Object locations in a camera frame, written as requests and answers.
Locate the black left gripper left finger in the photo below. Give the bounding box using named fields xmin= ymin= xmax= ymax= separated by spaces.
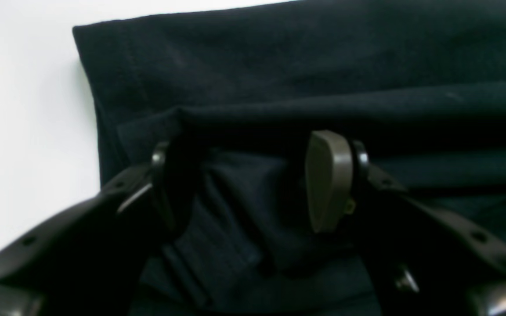
xmin=0 ymin=137 xmax=201 ymax=316

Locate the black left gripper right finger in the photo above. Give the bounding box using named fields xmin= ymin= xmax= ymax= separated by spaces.
xmin=304 ymin=130 xmax=506 ymax=316

